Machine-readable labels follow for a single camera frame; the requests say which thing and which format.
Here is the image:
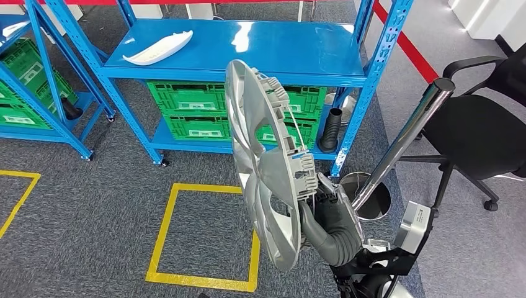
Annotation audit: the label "grey plastic wheel hubcap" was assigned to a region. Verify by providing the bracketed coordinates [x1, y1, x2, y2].
[225, 59, 319, 273]

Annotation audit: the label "blue metal shelf rack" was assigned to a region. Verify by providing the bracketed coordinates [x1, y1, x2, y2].
[43, 0, 416, 178]
[0, 0, 117, 161]

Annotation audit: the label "white plastic trim part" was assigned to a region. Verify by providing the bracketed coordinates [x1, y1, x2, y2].
[0, 20, 30, 41]
[122, 30, 194, 66]

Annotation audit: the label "green plastic crate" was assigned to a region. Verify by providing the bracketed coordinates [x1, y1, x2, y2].
[0, 37, 79, 120]
[146, 80, 229, 116]
[0, 102, 52, 130]
[254, 119, 319, 150]
[163, 114, 233, 143]
[283, 85, 328, 121]

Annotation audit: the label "black ribbed rubber bellows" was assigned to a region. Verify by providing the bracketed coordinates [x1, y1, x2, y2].
[317, 107, 344, 154]

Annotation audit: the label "black ribbed tube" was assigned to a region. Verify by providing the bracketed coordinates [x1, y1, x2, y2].
[60, 96, 84, 121]

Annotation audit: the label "black office chair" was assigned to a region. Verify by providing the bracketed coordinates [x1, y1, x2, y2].
[396, 43, 526, 219]

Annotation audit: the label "chrome stanchion post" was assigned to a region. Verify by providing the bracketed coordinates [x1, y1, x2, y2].
[339, 77, 456, 222]

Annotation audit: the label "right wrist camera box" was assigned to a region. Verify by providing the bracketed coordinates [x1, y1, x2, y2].
[394, 201, 433, 255]

